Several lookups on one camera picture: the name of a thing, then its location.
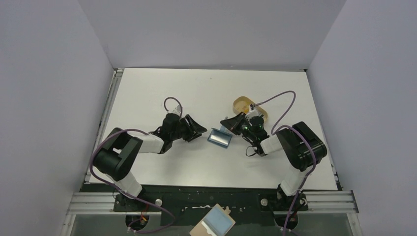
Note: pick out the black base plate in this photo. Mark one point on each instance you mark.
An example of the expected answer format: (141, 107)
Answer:
(187, 205)

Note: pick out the blue card on cardboard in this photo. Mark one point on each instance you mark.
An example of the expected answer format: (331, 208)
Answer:
(217, 222)

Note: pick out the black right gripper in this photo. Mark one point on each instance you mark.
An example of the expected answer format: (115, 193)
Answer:
(240, 122)

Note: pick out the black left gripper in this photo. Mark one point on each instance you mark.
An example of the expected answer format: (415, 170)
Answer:
(187, 128)

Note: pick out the aluminium right side rail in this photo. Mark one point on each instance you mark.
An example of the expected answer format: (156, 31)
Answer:
(335, 173)

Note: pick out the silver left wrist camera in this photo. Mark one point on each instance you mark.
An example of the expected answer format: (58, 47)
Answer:
(177, 110)

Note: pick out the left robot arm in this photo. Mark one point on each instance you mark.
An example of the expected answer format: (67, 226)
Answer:
(116, 155)

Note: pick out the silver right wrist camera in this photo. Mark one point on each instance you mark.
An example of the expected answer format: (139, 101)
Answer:
(252, 112)

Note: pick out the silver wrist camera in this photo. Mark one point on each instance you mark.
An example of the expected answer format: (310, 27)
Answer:
(252, 112)
(177, 110)

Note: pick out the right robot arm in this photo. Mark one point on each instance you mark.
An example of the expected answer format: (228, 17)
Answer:
(302, 147)

